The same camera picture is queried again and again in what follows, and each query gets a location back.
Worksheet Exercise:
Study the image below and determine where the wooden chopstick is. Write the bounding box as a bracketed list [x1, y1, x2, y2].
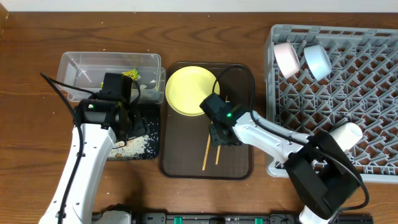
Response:
[215, 95, 228, 166]
[201, 134, 211, 171]

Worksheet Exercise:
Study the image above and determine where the white tissue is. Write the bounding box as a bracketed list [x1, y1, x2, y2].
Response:
[137, 80, 157, 91]

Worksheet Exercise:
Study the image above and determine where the green snack wrapper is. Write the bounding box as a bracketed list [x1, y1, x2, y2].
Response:
[100, 68, 141, 91]

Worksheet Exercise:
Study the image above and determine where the yellow plate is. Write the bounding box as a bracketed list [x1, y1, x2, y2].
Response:
[165, 66, 216, 116]

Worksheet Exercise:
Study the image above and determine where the pink bowl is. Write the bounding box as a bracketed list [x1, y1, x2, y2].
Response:
[273, 42, 300, 78]

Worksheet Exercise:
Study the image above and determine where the light blue bowl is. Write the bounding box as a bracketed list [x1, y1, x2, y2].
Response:
[304, 45, 332, 81]

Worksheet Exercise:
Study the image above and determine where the white cup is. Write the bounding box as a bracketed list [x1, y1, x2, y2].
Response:
[330, 123, 363, 153]

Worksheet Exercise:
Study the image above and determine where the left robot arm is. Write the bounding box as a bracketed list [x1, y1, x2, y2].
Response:
[40, 99, 147, 223]

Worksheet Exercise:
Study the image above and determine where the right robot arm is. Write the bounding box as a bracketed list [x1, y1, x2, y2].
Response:
[200, 101, 369, 223]

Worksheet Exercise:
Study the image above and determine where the black waste tray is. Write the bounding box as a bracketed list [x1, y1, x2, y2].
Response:
[105, 103, 162, 162]

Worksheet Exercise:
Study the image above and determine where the clear plastic waste bin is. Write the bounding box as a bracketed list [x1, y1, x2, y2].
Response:
[57, 52, 166, 104]

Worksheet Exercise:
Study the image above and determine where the grey plastic dishwasher rack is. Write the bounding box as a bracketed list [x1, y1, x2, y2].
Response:
[264, 24, 397, 184]

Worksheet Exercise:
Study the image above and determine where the dark brown serving tray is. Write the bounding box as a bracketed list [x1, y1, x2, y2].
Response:
[159, 62, 253, 180]

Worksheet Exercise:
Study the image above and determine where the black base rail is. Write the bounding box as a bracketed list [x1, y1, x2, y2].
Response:
[91, 203, 374, 224]

